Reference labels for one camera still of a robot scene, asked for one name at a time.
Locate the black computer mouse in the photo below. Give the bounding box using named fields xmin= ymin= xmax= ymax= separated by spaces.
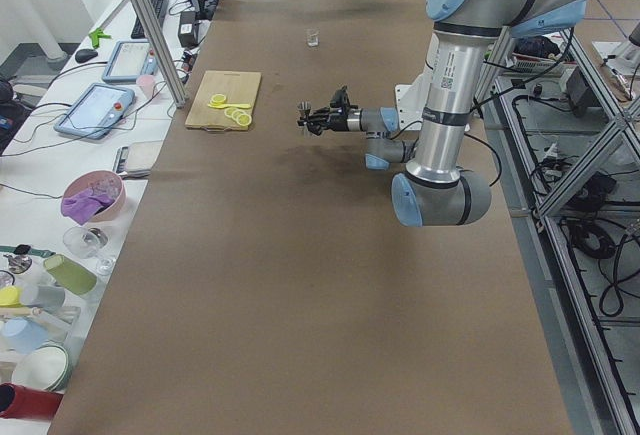
xmin=74 ymin=48 xmax=98 ymax=64

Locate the black keyboard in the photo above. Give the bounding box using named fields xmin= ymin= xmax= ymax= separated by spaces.
xmin=130 ymin=0 xmax=170 ymax=40

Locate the red cup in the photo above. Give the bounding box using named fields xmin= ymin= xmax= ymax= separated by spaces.
xmin=1 ymin=383 xmax=63 ymax=421

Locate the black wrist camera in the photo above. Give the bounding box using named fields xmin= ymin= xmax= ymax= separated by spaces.
xmin=329 ymin=85 xmax=358 ymax=113

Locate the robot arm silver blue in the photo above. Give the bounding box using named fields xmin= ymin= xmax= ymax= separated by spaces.
xmin=297 ymin=0 xmax=587 ymax=227

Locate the clear glass measuring cup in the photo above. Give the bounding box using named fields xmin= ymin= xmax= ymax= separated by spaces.
xmin=306 ymin=28 xmax=319 ymax=48

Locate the teach pendant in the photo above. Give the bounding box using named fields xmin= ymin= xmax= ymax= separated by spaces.
xmin=54 ymin=83 xmax=135 ymax=140
xmin=102 ymin=39 xmax=158 ymax=84

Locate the wooden cutting board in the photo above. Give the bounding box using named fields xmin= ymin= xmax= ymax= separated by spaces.
xmin=185 ymin=70 xmax=262 ymax=131

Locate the clear wine glass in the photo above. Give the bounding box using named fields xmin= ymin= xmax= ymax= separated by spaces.
xmin=62 ymin=226 xmax=116 ymax=276

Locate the steel double jigger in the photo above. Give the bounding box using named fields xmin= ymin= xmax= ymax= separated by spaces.
xmin=297 ymin=101 xmax=311 ymax=133

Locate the yellow plastic knife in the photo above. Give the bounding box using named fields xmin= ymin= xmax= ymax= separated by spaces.
xmin=207 ymin=103 xmax=252 ymax=109

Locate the aluminium frame post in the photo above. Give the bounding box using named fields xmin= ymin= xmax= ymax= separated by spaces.
xmin=130 ymin=0 xmax=187 ymax=108

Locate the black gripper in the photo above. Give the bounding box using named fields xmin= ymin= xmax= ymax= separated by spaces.
xmin=301 ymin=107 xmax=361 ymax=136

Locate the pink bowl with purple item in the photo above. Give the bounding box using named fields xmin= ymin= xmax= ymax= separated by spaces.
xmin=60 ymin=170 xmax=126 ymax=225

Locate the pink plastic cup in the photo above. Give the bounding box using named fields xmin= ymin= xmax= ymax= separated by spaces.
xmin=136 ymin=74 xmax=156 ymax=100

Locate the teach pendant far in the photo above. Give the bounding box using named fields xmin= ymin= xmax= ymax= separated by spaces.
xmin=102 ymin=39 xmax=158 ymax=84

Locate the light blue cup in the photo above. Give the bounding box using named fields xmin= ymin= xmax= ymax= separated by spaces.
xmin=1 ymin=318 xmax=49 ymax=354

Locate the teach pendant near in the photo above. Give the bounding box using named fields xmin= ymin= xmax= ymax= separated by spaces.
xmin=54 ymin=83 xmax=135 ymax=140

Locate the green cup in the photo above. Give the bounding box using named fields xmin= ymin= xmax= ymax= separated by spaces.
xmin=43 ymin=254 xmax=97 ymax=296

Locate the lemon slice near knife blade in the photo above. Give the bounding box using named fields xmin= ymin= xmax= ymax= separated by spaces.
xmin=209 ymin=93 xmax=227 ymax=106

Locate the white bowl green rim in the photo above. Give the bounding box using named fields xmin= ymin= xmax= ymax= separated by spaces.
xmin=11 ymin=344 xmax=72 ymax=392

